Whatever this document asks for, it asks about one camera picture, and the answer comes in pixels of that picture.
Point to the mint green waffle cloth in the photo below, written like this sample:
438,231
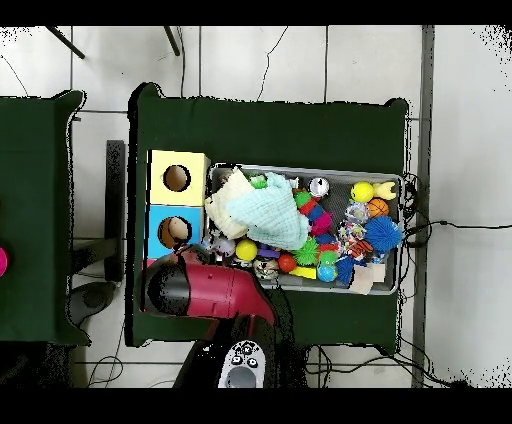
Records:
272,216

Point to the cream yellow waffle cloth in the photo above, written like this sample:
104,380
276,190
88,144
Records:
222,212

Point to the blue and clear plastic packet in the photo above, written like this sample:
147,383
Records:
211,243

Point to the multicolour spiky caterpillar toy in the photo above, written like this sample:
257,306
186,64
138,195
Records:
316,212

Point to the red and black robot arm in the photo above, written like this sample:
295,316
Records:
224,292

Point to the wooden box with three holes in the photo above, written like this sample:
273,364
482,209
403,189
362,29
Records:
192,192

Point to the yellow smooth ball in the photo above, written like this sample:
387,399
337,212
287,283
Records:
246,249
362,192

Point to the crushed red drink can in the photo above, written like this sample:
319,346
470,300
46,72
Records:
318,186

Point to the dark green tablecloth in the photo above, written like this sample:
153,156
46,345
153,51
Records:
260,132

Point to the orange toy basketball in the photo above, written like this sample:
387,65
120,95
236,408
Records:
378,208

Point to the plain wooden cube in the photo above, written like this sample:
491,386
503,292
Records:
362,280

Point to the blue fuzzy monster toy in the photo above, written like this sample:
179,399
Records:
383,234

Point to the grey round stand base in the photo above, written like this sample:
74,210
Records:
94,300

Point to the black tripod leg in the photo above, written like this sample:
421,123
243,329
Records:
66,42
172,40

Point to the dark green side table cloth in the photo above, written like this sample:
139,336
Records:
36,160

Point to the pink plastic cup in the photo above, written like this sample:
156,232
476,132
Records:
2,262

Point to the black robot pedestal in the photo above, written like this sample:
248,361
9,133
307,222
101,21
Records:
296,366

